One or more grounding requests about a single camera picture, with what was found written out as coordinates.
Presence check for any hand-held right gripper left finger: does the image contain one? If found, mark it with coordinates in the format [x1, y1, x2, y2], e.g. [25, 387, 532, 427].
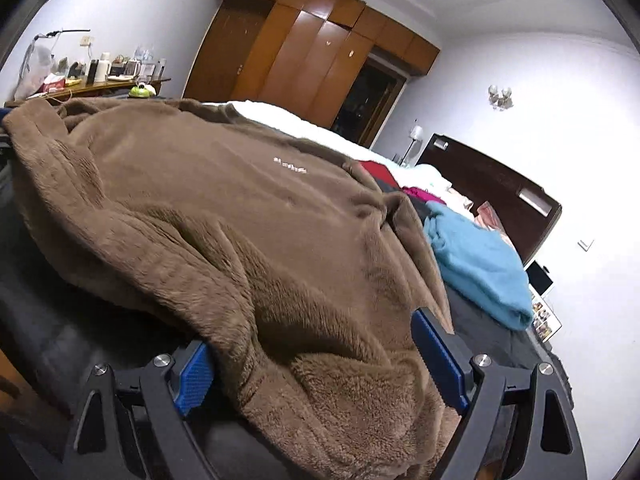
[60, 340, 216, 480]

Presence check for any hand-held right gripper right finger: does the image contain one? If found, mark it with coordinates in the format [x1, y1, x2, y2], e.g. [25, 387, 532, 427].
[411, 307, 588, 480]

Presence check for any brown fleece sweatshirt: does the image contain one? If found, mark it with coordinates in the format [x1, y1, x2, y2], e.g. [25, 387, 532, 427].
[5, 97, 463, 480]

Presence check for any dark grey bed cover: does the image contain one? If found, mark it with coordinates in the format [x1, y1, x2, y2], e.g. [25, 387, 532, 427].
[0, 145, 556, 480]

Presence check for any teal blue garment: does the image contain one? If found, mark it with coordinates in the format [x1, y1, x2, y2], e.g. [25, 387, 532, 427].
[424, 201, 535, 331]

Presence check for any printed photo sheet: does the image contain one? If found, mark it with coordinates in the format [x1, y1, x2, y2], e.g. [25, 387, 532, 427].
[530, 300, 561, 341]

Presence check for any white tablet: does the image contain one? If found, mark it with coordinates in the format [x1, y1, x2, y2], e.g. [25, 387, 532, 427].
[525, 261, 555, 296]

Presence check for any pink striped cloth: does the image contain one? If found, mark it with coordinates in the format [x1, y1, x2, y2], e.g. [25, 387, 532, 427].
[472, 200, 506, 233]

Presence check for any dark wooden headboard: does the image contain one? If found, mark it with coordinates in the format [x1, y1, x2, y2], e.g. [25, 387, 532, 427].
[416, 133, 563, 266]

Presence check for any red garment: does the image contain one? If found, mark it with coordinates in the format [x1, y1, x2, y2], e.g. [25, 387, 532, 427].
[359, 160, 401, 192]

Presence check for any bedside lamp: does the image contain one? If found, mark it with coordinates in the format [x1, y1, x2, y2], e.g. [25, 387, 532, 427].
[402, 125, 426, 167]

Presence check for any white duvet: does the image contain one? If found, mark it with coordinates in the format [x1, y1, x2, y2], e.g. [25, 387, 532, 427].
[202, 101, 451, 196]

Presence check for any wooden desk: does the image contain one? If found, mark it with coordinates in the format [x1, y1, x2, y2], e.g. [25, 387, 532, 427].
[5, 77, 171, 108]

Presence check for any wooden wardrobe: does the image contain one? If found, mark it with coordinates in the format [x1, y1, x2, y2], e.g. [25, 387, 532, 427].
[182, 0, 441, 133]

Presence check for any wall lamp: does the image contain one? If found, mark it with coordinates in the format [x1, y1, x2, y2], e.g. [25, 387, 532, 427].
[487, 85, 515, 111]

